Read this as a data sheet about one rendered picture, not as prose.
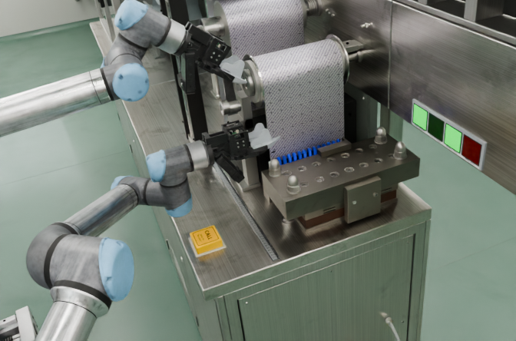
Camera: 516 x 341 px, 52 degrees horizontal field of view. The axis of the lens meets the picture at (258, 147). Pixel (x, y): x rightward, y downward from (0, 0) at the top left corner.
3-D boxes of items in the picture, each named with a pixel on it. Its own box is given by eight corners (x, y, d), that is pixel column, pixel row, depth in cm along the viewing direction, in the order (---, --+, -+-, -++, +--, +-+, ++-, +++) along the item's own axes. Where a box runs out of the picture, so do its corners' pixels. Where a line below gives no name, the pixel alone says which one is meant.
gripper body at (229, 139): (250, 130, 137) (206, 143, 133) (254, 158, 141) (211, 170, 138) (240, 118, 143) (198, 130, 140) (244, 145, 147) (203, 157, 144)
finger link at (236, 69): (259, 70, 135) (229, 54, 130) (247, 90, 136) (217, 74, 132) (255, 67, 138) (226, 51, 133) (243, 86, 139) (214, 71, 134)
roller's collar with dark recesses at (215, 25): (201, 38, 160) (197, 17, 157) (219, 33, 162) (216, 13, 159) (207, 44, 155) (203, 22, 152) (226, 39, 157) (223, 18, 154)
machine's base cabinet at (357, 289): (125, 144, 378) (94, 28, 334) (210, 120, 395) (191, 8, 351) (251, 484, 172) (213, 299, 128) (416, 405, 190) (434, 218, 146)
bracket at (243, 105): (235, 184, 163) (222, 94, 147) (255, 178, 164) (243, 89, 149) (241, 192, 159) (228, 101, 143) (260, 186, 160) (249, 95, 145)
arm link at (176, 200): (162, 200, 150) (154, 167, 144) (198, 203, 147) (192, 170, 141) (150, 216, 143) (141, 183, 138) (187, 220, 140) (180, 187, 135)
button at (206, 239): (190, 239, 142) (189, 232, 141) (215, 231, 144) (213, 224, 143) (197, 255, 136) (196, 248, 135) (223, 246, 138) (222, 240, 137)
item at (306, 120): (270, 162, 149) (264, 104, 139) (343, 140, 155) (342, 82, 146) (271, 163, 148) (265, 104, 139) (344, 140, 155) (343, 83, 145)
